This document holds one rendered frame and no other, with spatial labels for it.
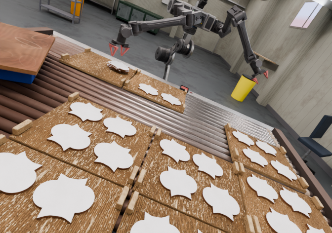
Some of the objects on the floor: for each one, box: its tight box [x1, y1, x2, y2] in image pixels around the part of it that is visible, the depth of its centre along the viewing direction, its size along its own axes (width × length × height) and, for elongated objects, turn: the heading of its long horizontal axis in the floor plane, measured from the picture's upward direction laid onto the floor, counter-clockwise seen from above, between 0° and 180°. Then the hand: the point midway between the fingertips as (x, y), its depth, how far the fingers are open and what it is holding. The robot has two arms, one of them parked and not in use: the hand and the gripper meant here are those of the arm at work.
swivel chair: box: [297, 115, 332, 175], centre depth 306 cm, size 55×53×95 cm
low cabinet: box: [116, 0, 164, 36], centre depth 962 cm, size 212×193×84 cm
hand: (117, 54), depth 126 cm, fingers open, 9 cm apart
